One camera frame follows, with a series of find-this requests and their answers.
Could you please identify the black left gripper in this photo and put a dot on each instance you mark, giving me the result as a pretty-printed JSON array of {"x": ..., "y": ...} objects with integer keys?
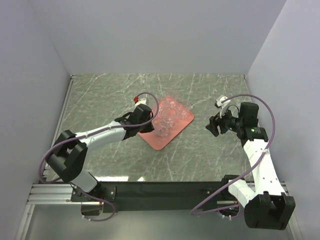
[{"x": 149, "y": 128}]

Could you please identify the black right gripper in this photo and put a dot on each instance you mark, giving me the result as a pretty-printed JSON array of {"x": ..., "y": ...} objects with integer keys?
[{"x": 212, "y": 127}]

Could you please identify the clear faceted glass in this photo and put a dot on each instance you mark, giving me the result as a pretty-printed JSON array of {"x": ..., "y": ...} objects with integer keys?
[
  {"x": 157, "y": 110},
  {"x": 169, "y": 115},
  {"x": 183, "y": 108},
  {"x": 161, "y": 128},
  {"x": 170, "y": 99}
]

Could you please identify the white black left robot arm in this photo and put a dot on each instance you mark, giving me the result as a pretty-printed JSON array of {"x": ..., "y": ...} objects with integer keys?
[{"x": 70, "y": 150}]

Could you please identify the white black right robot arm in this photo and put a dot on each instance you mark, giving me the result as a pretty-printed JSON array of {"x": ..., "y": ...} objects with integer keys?
[{"x": 267, "y": 206}]

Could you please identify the pink plastic tray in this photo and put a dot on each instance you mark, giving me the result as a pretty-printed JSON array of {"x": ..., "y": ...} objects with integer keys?
[{"x": 157, "y": 142}]

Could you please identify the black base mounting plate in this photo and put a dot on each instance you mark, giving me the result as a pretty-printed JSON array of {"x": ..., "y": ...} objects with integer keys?
[{"x": 155, "y": 196}]

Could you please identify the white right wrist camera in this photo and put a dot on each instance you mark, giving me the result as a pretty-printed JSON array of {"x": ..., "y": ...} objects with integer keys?
[{"x": 222, "y": 102}]

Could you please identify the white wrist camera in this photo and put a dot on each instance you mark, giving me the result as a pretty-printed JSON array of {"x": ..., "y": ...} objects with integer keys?
[
  {"x": 222, "y": 102},
  {"x": 137, "y": 101}
]

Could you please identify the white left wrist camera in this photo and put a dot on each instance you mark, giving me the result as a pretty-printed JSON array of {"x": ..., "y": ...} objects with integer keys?
[{"x": 137, "y": 101}]

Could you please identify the aluminium front frame rail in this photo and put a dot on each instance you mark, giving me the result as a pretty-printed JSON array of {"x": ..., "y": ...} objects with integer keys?
[{"x": 42, "y": 194}]

